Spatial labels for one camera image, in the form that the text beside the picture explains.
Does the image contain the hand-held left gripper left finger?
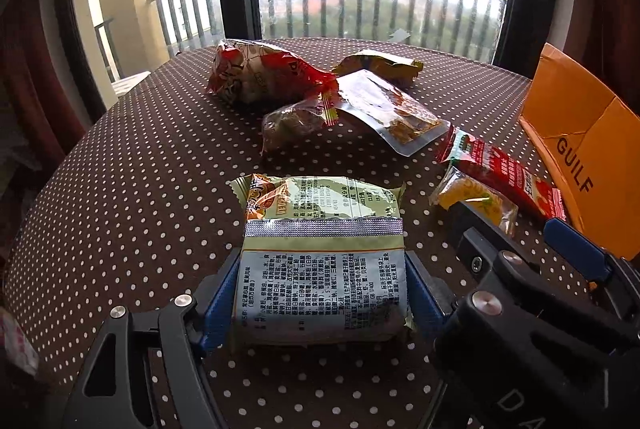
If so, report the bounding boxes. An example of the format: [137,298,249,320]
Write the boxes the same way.
[62,249,243,429]

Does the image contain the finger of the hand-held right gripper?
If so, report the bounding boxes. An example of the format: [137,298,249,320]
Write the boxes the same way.
[434,200,640,361]
[544,218,640,325]

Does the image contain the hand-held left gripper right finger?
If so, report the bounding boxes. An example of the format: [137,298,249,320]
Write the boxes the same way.
[402,250,458,345]

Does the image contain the small bright yellow snack packet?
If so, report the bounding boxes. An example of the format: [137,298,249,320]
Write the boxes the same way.
[429,165,519,237]

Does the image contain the long red snack packet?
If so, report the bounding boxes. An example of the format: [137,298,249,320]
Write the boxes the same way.
[435,129,567,224]

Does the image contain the pale green snack packet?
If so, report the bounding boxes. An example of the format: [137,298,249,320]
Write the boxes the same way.
[230,173,416,346]

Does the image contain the orange cardboard box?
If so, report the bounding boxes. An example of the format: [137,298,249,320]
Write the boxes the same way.
[518,43,640,262]

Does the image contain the clear vacuum pack brown meat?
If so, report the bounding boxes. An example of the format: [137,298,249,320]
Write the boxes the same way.
[336,70,452,157]

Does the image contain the mustard yellow snack packet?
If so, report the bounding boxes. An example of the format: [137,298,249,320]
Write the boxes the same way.
[331,50,425,86]

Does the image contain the large red white snack bag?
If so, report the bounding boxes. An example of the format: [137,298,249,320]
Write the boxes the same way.
[206,38,340,110]

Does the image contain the brown polka dot tablecloth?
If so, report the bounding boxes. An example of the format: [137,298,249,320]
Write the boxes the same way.
[0,36,640,429]

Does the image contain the brown bun packet red ends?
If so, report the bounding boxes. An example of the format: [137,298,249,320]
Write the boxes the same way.
[260,93,342,156]

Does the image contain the white red-print plastic bag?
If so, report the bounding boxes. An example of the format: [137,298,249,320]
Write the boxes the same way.
[0,306,40,377]

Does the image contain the white outdoor unit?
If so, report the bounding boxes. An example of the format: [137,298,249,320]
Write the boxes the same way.
[111,70,152,98]

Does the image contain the dark brown curtain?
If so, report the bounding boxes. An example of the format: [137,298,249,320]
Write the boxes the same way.
[570,0,640,120]

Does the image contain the dark red curtain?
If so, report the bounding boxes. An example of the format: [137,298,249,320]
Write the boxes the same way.
[0,0,93,270]

